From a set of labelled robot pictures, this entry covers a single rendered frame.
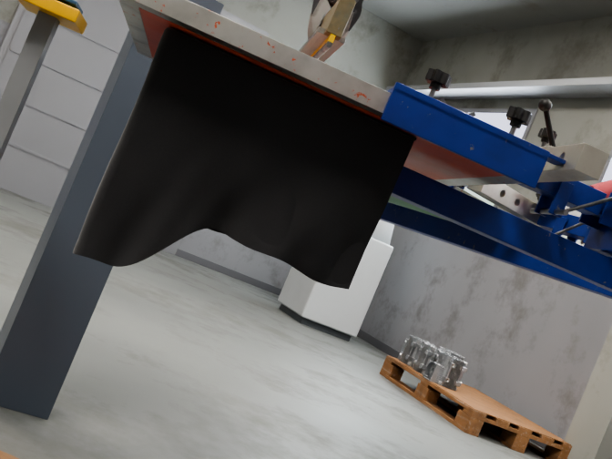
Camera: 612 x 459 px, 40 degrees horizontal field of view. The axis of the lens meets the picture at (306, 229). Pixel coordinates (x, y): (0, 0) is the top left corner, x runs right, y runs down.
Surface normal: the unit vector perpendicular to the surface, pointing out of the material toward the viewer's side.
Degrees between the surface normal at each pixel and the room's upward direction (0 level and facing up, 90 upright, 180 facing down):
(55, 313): 90
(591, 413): 90
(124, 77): 90
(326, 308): 90
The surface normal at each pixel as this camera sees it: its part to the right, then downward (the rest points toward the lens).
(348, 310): 0.35, 0.13
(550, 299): -0.85, -0.37
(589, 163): 0.14, 0.04
